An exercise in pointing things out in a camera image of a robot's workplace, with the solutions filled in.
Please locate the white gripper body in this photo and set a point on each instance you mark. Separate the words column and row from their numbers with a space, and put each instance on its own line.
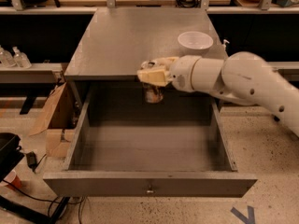
column 181, row 72

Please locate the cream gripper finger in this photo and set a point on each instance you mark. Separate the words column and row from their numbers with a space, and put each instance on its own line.
column 165, row 62
column 157, row 76

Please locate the orange soda can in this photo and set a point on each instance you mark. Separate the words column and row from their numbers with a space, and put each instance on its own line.
column 153, row 94

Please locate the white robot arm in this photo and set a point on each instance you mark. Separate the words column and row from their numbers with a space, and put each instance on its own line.
column 243, row 79

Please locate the open grey top drawer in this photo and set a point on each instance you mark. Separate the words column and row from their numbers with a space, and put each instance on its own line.
column 124, row 146

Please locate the white ceramic bowl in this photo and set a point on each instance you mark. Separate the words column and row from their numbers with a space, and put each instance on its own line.
column 195, row 43

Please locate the white pump bottle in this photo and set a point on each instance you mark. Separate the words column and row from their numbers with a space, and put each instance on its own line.
column 225, row 44

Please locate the grey cabinet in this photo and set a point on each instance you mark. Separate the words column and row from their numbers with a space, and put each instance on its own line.
column 118, row 40

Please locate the brown cardboard box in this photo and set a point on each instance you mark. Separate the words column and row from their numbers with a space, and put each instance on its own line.
column 55, row 120

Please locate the clear sanitizer bottle right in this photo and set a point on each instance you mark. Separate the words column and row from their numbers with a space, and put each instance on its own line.
column 21, row 59

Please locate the clear sanitizer bottle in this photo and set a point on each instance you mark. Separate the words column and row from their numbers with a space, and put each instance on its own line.
column 6, row 59
column 21, row 59

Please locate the black power adapter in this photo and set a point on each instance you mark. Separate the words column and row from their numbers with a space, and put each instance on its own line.
column 31, row 160

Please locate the clear sanitizer bottle left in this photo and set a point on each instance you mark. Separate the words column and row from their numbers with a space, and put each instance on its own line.
column 6, row 59

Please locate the red plastic cup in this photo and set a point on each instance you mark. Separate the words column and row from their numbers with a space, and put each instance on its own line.
column 11, row 181

